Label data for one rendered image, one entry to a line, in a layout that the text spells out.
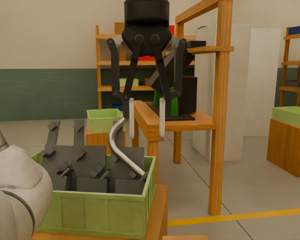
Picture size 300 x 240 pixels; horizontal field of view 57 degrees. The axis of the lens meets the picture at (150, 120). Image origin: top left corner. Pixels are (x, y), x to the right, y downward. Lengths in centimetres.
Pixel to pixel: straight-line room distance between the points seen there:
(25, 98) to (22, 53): 108
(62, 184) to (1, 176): 61
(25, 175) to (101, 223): 45
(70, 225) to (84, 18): 634
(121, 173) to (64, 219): 31
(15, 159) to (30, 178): 6
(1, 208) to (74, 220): 57
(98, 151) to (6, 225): 76
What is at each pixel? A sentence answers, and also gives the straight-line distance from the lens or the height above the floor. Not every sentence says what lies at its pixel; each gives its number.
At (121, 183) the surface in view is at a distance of 120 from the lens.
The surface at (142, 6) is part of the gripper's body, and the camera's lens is 46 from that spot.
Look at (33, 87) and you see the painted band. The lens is 730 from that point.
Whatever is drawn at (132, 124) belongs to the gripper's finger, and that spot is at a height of 131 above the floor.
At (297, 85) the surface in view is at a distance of 714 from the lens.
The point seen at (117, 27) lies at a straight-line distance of 662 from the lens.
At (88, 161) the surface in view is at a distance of 129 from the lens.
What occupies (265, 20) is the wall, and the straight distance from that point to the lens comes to 831.
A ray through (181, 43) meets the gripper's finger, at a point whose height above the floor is 145.
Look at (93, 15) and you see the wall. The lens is 716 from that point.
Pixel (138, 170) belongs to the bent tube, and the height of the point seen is 96.
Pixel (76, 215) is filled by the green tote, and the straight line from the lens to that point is 110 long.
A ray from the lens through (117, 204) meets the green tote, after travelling 103.
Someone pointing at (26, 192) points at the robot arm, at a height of 113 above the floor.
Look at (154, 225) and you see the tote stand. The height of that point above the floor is 79.
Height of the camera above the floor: 142
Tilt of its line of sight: 12 degrees down
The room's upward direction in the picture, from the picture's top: straight up
